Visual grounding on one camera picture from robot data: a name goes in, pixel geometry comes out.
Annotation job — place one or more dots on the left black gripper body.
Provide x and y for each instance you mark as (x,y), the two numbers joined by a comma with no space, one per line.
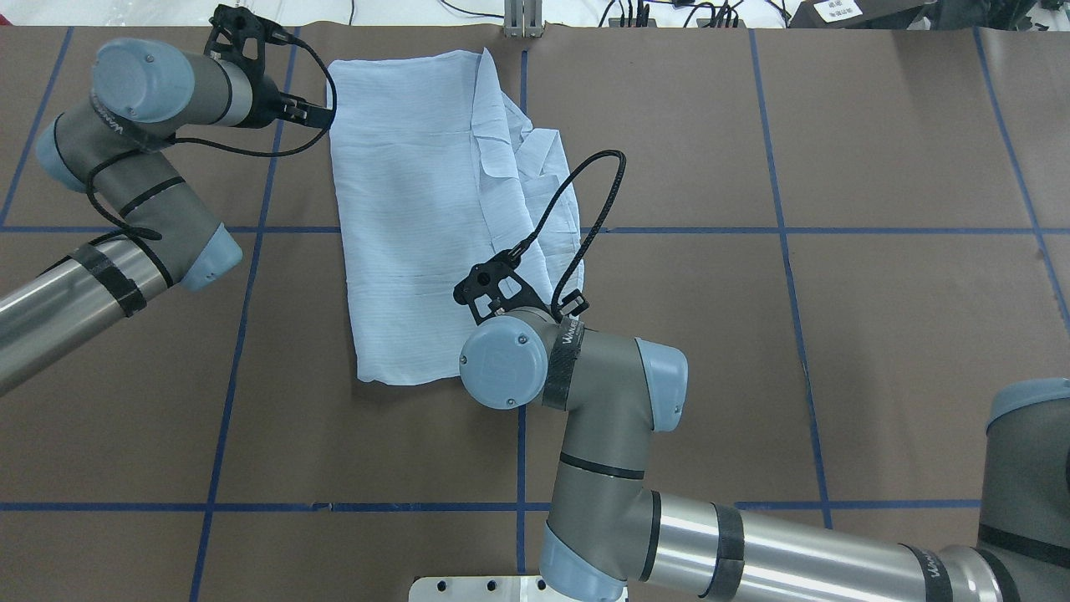
(267,104)

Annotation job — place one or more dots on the light blue button shirt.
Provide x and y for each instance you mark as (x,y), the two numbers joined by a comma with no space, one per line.
(435,169)

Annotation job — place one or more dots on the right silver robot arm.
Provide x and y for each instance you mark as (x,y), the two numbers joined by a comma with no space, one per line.
(611,525)

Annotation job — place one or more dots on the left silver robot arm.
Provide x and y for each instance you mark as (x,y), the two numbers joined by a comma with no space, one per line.
(110,148)

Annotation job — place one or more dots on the left orange grey hub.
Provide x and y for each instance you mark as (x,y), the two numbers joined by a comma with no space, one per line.
(627,15)

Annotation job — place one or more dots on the orange grey hub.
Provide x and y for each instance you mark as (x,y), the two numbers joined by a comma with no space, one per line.
(720,16)
(627,15)

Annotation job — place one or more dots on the right orange grey hub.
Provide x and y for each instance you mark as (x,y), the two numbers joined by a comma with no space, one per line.
(720,16)

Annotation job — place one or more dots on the black box with label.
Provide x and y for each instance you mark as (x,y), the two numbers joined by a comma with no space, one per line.
(870,15)

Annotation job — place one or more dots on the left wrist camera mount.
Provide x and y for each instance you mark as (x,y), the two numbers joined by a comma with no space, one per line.
(239,37)

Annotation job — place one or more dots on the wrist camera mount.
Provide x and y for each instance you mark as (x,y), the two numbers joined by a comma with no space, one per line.
(494,288)
(239,37)

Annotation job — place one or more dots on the aluminium frame post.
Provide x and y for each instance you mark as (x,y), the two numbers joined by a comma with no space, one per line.
(523,19)

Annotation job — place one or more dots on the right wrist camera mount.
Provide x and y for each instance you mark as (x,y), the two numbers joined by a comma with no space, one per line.
(494,288)

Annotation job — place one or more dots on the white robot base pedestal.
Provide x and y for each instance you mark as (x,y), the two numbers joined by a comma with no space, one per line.
(481,588)

